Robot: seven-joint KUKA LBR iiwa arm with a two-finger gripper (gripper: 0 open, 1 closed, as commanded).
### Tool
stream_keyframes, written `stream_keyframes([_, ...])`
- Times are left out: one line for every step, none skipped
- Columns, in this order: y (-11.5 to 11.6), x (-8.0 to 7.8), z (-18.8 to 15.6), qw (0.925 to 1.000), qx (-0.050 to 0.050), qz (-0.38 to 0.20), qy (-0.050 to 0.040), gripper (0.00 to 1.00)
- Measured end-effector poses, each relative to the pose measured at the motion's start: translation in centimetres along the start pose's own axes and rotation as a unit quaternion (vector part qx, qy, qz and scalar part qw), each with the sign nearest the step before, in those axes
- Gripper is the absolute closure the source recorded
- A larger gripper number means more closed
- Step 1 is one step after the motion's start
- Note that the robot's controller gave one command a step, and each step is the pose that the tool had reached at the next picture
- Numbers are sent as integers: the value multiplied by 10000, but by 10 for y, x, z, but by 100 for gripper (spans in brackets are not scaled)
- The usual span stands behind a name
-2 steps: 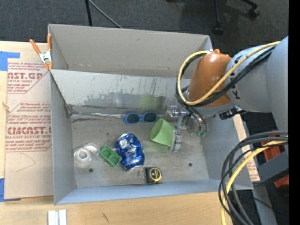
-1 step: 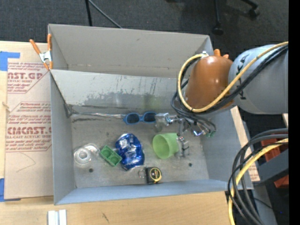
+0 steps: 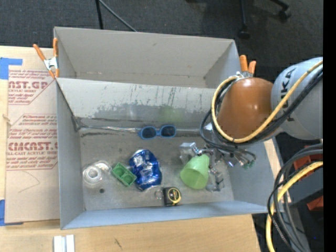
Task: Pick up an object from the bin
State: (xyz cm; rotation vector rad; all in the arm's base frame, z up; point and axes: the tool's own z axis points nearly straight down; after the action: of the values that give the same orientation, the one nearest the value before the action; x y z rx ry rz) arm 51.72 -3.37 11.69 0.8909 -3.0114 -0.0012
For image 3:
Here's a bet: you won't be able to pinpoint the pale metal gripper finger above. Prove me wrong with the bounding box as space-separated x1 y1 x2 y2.
179 141 197 165
206 166 225 193

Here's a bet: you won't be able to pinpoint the black and yellow tape measure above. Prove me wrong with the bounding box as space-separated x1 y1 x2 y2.
154 186 182 207

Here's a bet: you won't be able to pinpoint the grey metal bin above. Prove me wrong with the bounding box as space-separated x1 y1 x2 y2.
53 26 277 230

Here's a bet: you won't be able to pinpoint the light green plastic cup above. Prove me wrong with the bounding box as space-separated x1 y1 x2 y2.
180 155 211 191

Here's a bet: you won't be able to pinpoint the brown cardboard board red print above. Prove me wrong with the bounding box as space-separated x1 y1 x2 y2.
0 45 61 227

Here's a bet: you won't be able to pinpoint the blue sunglasses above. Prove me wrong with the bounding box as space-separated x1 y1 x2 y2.
138 124 177 140

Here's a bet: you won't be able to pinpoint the blue foil packet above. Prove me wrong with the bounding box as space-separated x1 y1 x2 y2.
128 149 163 192

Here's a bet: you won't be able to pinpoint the green two-hole plastic block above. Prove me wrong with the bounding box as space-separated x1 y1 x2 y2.
111 162 138 187

